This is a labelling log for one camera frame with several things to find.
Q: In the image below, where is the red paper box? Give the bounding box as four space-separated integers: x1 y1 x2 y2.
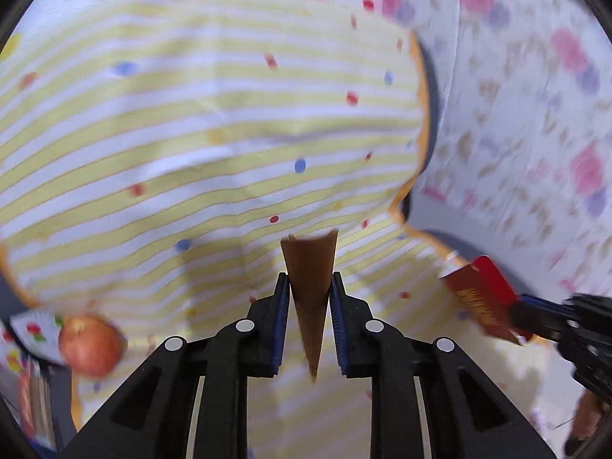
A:
442 255 533 345

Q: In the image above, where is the brown paper cone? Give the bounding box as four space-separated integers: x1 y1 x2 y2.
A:
280 230 338 380

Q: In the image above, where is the person's right hand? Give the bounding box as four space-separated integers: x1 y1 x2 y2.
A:
563 390 610 458

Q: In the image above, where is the red apple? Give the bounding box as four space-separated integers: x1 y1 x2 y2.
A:
58 315 124 378

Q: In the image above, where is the stack of books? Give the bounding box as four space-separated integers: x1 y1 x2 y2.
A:
18 360 57 452

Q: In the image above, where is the yellow striped chair cover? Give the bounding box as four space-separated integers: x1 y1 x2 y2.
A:
0 0 551 459

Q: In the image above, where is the floral pattern wall sheet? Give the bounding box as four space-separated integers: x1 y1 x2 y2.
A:
382 0 611 298

